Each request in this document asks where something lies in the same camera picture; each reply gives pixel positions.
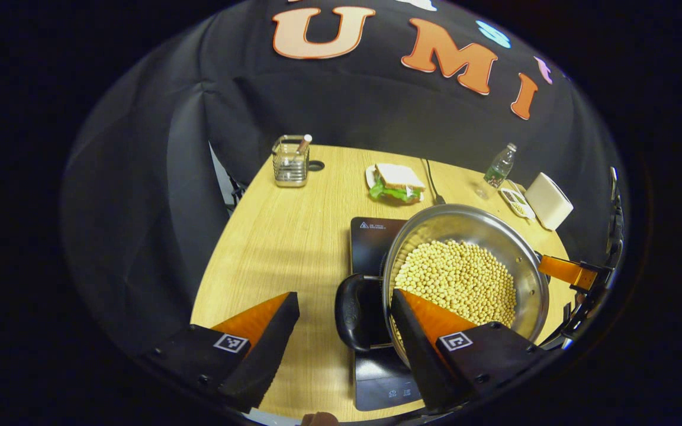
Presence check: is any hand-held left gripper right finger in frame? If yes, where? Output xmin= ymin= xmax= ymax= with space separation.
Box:
xmin=390 ymin=289 xmax=552 ymax=415

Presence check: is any stainless steel pot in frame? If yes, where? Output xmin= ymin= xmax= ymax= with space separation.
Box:
xmin=334 ymin=204 xmax=551 ymax=367

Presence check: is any sandwich with lettuce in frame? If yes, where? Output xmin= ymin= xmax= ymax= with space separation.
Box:
xmin=368 ymin=163 xmax=426 ymax=204

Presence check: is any black power cable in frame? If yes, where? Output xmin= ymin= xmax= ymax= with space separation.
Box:
xmin=423 ymin=159 xmax=446 ymax=205

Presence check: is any black induction cooktop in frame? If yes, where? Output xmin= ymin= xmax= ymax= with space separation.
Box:
xmin=350 ymin=217 xmax=430 ymax=412

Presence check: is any white divided bean dish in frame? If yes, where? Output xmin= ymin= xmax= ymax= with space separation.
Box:
xmin=498 ymin=186 xmax=536 ymax=220

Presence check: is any metal wire utensil holder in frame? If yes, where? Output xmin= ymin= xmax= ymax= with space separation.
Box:
xmin=271 ymin=135 xmax=312 ymax=188

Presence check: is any black backdrop cloth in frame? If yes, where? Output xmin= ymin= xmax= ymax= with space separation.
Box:
xmin=60 ymin=0 xmax=623 ymax=332

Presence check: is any clear plastic water bottle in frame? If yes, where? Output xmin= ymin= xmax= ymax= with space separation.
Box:
xmin=483 ymin=142 xmax=518 ymax=189

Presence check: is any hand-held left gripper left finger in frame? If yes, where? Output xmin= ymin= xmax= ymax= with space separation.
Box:
xmin=143 ymin=291 xmax=301 ymax=414

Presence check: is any white toaster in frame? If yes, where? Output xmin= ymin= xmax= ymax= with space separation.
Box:
xmin=523 ymin=172 xmax=574 ymax=231

